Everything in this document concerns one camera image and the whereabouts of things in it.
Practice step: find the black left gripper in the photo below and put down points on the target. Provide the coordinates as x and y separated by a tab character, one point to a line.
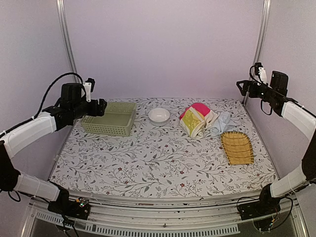
100	111

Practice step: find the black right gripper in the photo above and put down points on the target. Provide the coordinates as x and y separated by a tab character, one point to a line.
247	83

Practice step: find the green crocodile pattern towel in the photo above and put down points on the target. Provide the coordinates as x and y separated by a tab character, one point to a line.
186	121

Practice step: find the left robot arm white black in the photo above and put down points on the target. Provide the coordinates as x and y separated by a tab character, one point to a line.
74	103

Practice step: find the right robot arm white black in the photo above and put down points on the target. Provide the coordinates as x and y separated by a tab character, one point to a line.
287	108

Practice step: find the green plastic basket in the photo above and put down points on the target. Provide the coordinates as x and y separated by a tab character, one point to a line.
117	120

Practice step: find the light blue towel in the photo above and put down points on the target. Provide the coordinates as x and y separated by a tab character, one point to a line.
222	124

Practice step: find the pink towel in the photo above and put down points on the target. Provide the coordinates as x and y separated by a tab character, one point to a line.
200	107

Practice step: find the white ceramic bowl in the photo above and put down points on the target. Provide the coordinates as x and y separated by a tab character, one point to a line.
159	116

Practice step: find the yellow woven bamboo tray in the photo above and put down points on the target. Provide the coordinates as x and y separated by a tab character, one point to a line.
237	148

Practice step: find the cream white towel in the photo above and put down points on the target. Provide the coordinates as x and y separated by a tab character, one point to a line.
209	118

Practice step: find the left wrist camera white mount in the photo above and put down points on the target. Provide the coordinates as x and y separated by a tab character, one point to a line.
88	89

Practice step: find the right aluminium frame post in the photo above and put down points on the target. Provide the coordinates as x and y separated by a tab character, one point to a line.
262	30

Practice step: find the aluminium frame post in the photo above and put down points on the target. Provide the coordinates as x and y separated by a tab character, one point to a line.
65	34
262	30

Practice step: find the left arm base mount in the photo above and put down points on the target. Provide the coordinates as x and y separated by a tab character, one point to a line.
79	208

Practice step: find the left aluminium frame post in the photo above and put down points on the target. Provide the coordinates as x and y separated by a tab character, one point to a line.
65	34

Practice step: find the aluminium front rail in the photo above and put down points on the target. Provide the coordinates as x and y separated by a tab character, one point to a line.
212	216

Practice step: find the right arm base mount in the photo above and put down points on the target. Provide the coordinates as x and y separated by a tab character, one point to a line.
252	208

